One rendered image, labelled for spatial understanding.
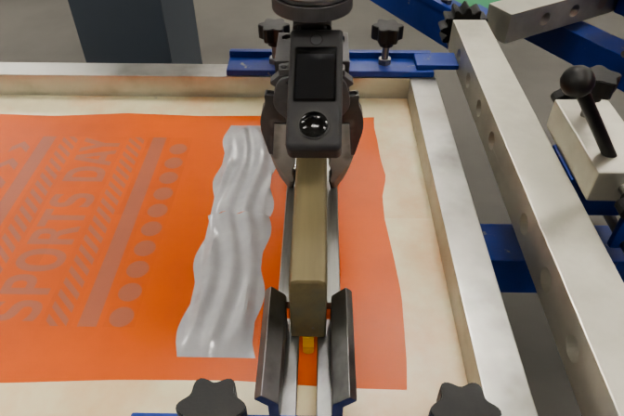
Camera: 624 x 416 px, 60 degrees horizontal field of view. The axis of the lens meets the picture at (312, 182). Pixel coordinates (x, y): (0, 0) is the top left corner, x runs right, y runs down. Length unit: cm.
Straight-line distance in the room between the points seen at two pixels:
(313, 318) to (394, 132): 37
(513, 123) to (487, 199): 151
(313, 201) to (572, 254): 23
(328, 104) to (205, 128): 34
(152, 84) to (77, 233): 29
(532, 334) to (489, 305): 127
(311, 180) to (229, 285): 13
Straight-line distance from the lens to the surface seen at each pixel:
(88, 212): 68
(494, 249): 67
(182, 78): 83
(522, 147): 62
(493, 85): 72
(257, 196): 64
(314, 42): 48
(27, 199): 73
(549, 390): 170
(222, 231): 61
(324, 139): 44
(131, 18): 111
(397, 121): 78
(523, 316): 182
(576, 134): 60
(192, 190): 67
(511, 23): 93
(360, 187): 66
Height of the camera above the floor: 139
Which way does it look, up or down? 41 degrees down
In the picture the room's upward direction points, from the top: straight up
